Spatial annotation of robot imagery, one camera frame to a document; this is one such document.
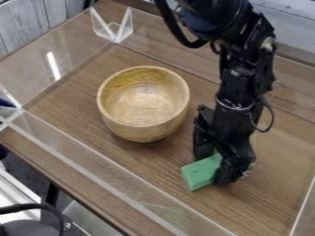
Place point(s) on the black table leg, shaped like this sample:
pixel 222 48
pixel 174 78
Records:
pixel 53 195

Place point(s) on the green rectangular block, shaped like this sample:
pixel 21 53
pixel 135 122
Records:
pixel 198 173

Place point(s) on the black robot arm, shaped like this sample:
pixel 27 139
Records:
pixel 242 37

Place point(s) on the brown wooden bowl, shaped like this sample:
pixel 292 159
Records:
pixel 143 102

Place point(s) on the clear acrylic tray wall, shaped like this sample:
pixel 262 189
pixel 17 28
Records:
pixel 129 182

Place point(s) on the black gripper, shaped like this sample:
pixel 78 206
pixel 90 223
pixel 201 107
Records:
pixel 223 130

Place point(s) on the clear acrylic corner bracket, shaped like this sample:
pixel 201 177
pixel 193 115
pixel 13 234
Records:
pixel 113 31

